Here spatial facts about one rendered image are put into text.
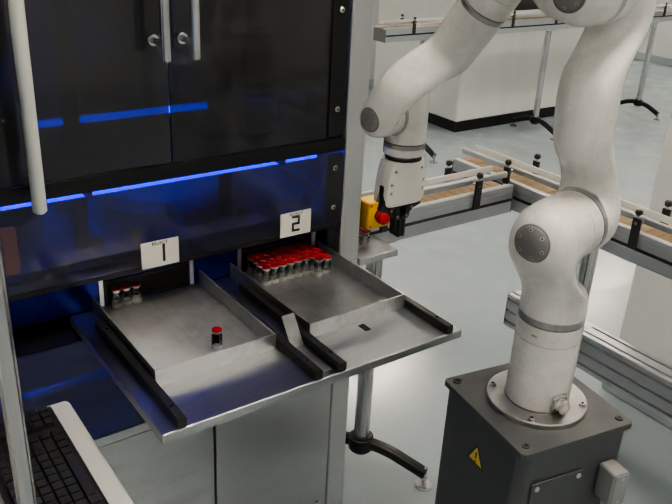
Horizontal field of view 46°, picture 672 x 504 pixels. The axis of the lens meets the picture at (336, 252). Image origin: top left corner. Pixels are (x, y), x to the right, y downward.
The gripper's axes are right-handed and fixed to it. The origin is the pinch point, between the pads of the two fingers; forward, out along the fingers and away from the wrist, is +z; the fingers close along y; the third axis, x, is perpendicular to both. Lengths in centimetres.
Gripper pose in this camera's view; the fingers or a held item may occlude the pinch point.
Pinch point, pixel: (397, 225)
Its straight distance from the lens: 165.5
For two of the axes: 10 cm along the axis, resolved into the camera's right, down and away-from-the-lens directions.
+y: -8.2, 2.0, -5.4
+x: 5.8, 3.6, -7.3
